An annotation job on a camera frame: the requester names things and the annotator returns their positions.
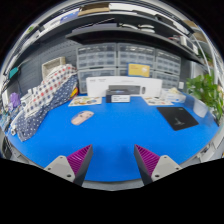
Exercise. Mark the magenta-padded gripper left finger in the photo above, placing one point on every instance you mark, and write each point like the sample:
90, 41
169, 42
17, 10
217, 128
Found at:
61, 166

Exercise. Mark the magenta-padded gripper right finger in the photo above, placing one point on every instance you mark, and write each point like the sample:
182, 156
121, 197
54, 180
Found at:
165, 166

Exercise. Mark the pink transparent computer mouse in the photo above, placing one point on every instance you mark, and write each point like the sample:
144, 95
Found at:
81, 118

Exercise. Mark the black mouse pad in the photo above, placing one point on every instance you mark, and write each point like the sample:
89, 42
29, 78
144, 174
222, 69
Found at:
176, 118

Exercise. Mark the navy polka dot cloth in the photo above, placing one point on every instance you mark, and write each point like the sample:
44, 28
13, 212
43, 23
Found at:
36, 121

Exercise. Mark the white plant pot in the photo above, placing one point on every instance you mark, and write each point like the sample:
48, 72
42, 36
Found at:
200, 108

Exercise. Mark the food picture sticker sheet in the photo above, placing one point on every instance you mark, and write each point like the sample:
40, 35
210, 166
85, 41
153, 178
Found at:
85, 101

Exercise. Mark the small yellow object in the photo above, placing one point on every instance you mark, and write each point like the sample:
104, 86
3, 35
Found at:
74, 92

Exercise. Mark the cream disposable gloves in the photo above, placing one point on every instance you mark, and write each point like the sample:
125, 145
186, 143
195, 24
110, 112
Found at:
174, 90

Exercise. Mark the red blue checkered cloth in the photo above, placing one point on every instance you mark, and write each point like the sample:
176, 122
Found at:
50, 86

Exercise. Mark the purple object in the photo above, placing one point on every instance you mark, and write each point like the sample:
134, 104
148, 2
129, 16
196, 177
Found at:
14, 99

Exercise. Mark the small dark blue box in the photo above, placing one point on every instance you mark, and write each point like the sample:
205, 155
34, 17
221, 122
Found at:
118, 98

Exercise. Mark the green leafy plant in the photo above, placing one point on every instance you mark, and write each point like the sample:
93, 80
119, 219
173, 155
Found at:
205, 90

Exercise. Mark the long white keyboard box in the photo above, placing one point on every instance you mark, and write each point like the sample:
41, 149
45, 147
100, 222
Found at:
98, 86

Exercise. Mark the yellow and blue box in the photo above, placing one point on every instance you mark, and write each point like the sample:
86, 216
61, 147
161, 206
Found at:
138, 70

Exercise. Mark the white wicker basket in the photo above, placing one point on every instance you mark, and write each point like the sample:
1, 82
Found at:
53, 66

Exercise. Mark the teal object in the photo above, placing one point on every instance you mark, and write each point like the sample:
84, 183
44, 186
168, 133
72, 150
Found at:
13, 72

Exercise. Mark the dark shelf unit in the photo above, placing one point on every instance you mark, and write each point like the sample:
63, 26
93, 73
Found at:
100, 33

